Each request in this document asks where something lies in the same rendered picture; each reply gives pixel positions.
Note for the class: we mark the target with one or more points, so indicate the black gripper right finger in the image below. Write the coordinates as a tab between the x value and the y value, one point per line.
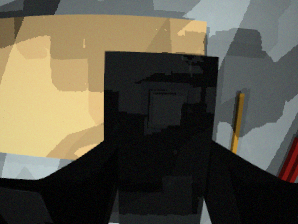
237	192

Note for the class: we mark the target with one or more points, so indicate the tan rectangular floor panel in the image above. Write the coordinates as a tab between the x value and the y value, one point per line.
52	72

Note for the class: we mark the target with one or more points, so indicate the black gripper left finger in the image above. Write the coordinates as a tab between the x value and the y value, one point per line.
82	192

